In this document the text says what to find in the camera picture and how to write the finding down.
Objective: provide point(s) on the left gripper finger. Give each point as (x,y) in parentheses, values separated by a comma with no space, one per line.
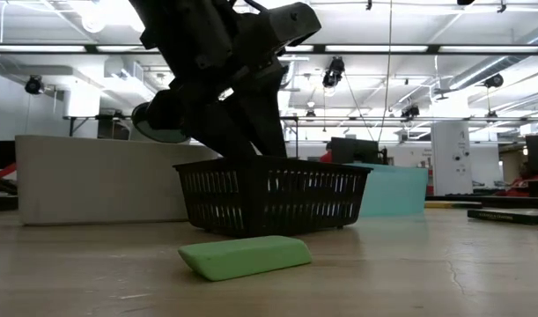
(229,132)
(266,127)

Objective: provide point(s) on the black slotted plastic basket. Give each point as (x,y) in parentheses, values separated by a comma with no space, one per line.
(255,198)

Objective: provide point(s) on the green rectangular eraser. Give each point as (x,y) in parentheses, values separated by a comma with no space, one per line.
(246,257)

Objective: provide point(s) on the yellow green crayon box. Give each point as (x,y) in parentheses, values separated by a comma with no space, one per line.
(453,204)

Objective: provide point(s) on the dark packet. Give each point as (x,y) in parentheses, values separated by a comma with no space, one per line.
(506,216)

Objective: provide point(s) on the black hanging spotlight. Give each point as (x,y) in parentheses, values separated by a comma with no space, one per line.
(494,81)
(310,113)
(333,72)
(33,84)
(410,111)

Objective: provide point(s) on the person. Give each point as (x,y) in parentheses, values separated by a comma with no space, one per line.
(519,187)
(326,157)

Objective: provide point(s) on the black round dish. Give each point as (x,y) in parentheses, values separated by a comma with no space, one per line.
(160,136)

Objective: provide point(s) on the black overhead light bar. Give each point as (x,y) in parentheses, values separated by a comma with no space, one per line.
(91,48)

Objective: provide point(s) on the clear translucent plastic bin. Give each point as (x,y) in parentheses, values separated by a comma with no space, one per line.
(101,180)

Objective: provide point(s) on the green translucent plastic bin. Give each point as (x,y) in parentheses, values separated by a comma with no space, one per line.
(396,191)

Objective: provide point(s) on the white pillar with poster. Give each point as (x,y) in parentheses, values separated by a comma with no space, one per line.
(451,158)

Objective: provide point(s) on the red slanted bar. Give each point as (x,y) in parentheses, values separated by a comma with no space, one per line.
(6,169)

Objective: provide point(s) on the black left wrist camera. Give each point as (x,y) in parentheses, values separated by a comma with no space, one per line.
(295,24)

